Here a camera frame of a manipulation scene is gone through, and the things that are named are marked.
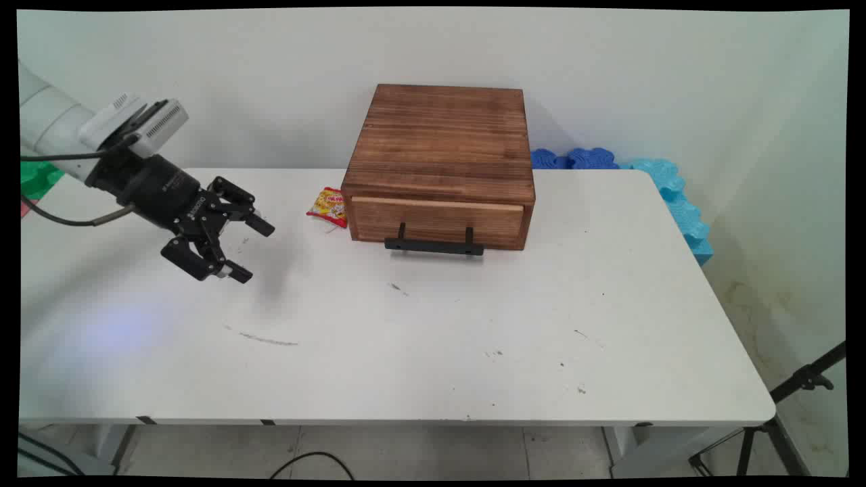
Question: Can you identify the black floor cable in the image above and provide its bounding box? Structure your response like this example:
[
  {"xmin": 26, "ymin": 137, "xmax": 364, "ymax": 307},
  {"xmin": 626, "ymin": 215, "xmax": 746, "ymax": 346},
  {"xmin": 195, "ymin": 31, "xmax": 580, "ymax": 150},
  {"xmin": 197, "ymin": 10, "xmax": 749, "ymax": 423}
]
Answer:
[
  {"xmin": 19, "ymin": 432, "xmax": 87, "ymax": 477},
  {"xmin": 269, "ymin": 451, "xmax": 357, "ymax": 480}
]

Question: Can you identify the black camera tripod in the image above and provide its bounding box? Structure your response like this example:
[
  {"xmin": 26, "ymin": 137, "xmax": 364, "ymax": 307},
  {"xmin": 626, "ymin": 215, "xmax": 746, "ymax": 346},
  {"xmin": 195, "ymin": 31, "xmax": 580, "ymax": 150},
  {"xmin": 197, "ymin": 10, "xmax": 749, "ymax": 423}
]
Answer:
[{"xmin": 688, "ymin": 341, "xmax": 848, "ymax": 478}]

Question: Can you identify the red yellow snack packet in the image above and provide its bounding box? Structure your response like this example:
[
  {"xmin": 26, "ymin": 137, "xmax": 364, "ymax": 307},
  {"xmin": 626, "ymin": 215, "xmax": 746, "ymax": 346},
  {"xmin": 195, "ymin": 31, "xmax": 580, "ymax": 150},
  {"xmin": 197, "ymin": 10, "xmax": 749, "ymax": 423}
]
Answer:
[{"xmin": 306, "ymin": 187, "xmax": 348, "ymax": 229}]

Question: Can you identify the green foam mat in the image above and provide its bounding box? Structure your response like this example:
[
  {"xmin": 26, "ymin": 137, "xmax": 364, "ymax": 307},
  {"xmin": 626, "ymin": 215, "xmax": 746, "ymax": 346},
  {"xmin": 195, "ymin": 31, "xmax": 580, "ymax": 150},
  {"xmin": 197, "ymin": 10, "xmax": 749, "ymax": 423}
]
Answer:
[{"xmin": 20, "ymin": 160, "xmax": 66, "ymax": 201}]

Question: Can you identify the thin black camera cable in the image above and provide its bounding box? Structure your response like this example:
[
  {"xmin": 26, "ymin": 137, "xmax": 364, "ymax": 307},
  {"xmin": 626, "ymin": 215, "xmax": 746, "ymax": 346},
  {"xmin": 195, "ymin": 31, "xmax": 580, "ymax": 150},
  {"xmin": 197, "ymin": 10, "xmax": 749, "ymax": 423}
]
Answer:
[{"xmin": 20, "ymin": 134, "xmax": 139, "ymax": 162}]

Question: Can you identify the grey black gripper cable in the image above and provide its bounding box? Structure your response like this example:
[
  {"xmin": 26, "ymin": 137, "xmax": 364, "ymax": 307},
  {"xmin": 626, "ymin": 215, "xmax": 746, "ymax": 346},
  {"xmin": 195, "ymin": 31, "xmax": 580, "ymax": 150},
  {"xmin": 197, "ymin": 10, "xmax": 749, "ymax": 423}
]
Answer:
[{"xmin": 20, "ymin": 195, "xmax": 136, "ymax": 227}]

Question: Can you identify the brown wooden drawer cabinet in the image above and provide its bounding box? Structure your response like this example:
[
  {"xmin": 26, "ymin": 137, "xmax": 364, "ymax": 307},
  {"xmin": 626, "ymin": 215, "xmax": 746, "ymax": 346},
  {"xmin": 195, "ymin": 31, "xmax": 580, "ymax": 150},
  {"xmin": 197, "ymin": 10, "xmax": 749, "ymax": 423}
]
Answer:
[{"xmin": 340, "ymin": 84, "xmax": 537, "ymax": 252}]

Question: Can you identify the light blue foam mat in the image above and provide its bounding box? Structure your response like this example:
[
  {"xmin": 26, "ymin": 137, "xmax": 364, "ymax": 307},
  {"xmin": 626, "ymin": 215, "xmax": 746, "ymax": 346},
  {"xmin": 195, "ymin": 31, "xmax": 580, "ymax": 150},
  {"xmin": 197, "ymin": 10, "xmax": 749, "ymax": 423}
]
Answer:
[{"xmin": 618, "ymin": 158, "xmax": 715, "ymax": 266}]

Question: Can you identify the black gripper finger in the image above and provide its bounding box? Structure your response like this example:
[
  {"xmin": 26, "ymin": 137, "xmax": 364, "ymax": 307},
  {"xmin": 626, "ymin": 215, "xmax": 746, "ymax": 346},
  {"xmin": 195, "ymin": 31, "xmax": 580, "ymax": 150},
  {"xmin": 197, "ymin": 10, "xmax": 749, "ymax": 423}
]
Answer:
[
  {"xmin": 160, "ymin": 232, "xmax": 254, "ymax": 284},
  {"xmin": 206, "ymin": 176, "xmax": 276, "ymax": 238}
]

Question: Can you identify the wooden cabinet door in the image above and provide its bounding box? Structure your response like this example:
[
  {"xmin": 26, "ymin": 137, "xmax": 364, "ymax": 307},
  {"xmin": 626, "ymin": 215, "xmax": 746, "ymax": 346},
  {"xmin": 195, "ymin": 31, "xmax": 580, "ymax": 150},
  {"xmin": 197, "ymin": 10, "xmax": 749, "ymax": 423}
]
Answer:
[{"xmin": 350, "ymin": 195, "xmax": 526, "ymax": 250}]

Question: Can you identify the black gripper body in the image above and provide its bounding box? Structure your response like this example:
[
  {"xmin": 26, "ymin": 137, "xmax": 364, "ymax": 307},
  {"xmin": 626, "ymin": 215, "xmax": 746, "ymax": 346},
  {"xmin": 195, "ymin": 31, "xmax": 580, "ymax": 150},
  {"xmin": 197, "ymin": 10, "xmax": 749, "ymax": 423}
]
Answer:
[{"xmin": 87, "ymin": 150, "xmax": 228, "ymax": 238}]

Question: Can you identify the black drawer handle bar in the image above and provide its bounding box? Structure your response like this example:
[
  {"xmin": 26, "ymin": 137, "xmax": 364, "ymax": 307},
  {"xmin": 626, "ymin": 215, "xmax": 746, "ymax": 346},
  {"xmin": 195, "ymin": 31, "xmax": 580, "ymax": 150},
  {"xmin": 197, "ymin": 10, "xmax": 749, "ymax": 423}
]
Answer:
[{"xmin": 384, "ymin": 223, "xmax": 485, "ymax": 257}]

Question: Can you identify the white grey wrist camera box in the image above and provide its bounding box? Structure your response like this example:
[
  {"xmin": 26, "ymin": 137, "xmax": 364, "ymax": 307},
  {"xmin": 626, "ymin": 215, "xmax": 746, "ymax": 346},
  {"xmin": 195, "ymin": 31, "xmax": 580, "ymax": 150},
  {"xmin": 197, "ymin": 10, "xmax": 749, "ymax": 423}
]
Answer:
[{"xmin": 78, "ymin": 93, "xmax": 190, "ymax": 160}]

